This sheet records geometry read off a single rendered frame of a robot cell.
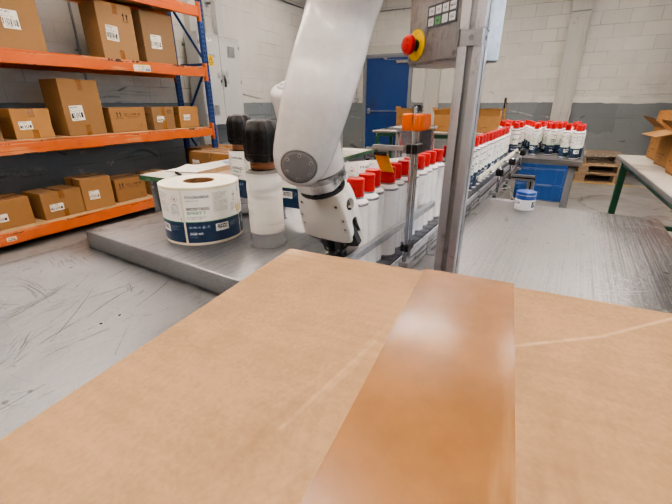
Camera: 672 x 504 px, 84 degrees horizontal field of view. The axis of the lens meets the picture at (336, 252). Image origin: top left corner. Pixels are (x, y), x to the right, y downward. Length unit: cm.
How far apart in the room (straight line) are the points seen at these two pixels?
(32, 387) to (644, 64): 842
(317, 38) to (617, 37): 804
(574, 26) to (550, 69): 69
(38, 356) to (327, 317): 66
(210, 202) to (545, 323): 85
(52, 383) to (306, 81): 56
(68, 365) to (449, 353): 65
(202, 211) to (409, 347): 84
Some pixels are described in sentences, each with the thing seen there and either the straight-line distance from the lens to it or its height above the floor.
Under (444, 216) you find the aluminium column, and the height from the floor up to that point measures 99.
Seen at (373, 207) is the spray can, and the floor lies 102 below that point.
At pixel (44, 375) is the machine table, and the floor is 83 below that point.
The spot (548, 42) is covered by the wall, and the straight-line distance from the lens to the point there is 839.
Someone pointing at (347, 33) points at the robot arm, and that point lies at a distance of 49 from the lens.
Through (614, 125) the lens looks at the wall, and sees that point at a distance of 841.
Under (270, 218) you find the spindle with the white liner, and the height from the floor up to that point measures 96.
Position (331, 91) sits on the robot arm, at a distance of 45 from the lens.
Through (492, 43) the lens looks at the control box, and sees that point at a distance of 85.
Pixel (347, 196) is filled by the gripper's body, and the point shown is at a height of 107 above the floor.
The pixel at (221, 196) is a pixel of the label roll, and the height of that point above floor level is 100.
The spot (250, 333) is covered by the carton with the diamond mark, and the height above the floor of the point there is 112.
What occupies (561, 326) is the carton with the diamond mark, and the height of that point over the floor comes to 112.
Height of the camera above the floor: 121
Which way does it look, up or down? 22 degrees down
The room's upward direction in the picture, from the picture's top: straight up
